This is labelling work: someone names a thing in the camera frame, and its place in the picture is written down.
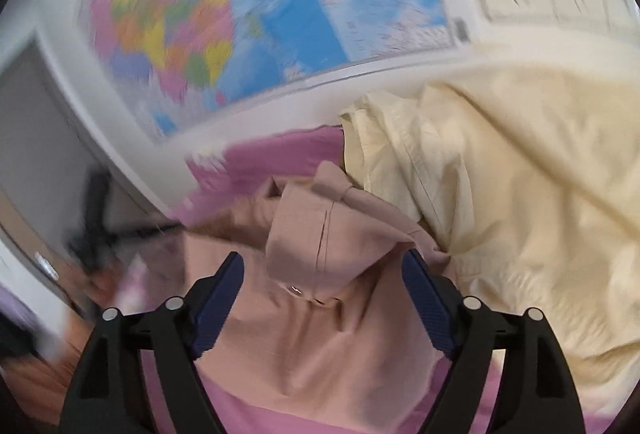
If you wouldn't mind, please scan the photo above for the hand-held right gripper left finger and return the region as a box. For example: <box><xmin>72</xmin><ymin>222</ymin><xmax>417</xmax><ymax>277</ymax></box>
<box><xmin>59</xmin><ymin>252</ymin><xmax>245</xmax><ymax>434</ymax></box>

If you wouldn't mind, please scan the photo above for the grey door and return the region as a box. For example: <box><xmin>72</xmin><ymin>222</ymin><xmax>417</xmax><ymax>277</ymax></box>
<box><xmin>0</xmin><ymin>39</ymin><xmax>111</xmax><ymax>275</ymax></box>

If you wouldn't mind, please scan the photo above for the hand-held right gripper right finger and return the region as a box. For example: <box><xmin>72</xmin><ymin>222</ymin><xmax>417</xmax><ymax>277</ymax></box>
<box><xmin>400</xmin><ymin>249</ymin><xmax>586</xmax><ymax>434</ymax></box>

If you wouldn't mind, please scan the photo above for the dusty pink jacket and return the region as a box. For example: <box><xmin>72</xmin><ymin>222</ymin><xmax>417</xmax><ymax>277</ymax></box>
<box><xmin>170</xmin><ymin>161</ymin><xmax>456</xmax><ymax>415</ymax></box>

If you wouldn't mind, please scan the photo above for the cream yellow garment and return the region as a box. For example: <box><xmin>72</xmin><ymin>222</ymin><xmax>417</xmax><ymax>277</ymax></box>
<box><xmin>340</xmin><ymin>64</ymin><xmax>640</xmax><ymax>420</ymax></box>

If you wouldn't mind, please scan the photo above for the colourful wall map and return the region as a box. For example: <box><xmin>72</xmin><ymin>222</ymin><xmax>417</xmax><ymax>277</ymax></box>
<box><xmin>75</xmin><ymin>0</ymin><xmax>473</xmax><ymax>145</ymax></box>

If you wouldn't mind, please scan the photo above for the pink floral bedsheet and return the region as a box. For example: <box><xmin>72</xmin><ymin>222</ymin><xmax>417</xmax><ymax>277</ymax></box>
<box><xmin>140</xmin><ymin>126</ymin><xmax>616</xmax><ymax>434</ymax></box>

